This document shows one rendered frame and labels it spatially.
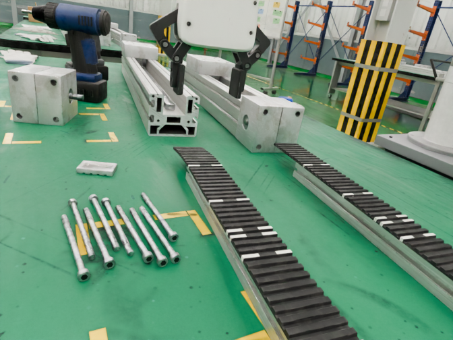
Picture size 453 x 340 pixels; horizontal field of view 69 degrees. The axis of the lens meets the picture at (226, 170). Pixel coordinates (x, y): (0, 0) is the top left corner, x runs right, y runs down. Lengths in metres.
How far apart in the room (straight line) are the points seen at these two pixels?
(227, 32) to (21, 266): 0.34
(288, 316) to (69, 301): 0.17
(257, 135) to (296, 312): 0.43
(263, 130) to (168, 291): 0.42
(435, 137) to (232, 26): 0.63
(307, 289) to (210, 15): 0.32
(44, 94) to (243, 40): 0.41
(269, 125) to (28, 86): 0.45
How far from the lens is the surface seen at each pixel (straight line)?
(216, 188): 0.41
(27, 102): 0.73
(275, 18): 6.31
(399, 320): 0.36
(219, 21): 0.44
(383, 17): 4.00
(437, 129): 0.93
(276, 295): 0.27
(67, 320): 0.30
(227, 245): 0.35
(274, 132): 0.66
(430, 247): 0.42
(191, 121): 0.69
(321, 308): 0.28
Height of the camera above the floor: 1.00
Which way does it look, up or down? 23 degrees down
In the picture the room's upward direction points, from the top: 9 degrees clockwise
